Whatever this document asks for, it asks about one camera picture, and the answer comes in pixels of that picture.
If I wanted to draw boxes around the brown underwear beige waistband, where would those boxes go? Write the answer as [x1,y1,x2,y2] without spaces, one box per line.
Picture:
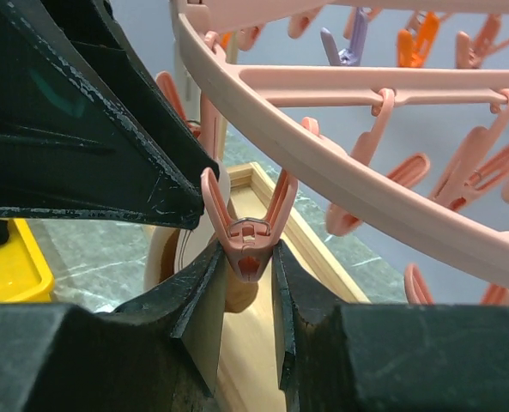
[143,214,258,313]

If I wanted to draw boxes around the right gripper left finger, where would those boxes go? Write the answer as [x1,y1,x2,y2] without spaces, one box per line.
[0,243,227,411]

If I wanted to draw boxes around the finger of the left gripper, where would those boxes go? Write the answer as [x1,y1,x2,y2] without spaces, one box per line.
[0,1,216,228]

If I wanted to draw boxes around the purple clothes peg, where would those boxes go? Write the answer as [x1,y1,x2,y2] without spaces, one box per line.
[319,6,370,68]

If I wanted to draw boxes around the orange clothes peg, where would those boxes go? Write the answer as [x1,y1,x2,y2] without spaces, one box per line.
[397,11,440,69]

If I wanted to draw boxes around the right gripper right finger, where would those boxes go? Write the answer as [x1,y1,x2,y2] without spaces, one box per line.
[272,242,509,411]

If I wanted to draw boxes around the pink clothes peg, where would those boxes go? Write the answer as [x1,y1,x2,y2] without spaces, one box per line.
[201,167,298,282]

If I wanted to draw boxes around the yellow plastic tray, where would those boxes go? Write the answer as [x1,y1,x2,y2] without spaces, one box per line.
[0,219,54,303]

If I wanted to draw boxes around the pink round clip hanger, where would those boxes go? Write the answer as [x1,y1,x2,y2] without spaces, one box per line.
[170,1,509,288]

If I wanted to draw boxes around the wooden hanging rack frame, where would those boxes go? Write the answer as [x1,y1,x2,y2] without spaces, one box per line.
[214,170,365,411]

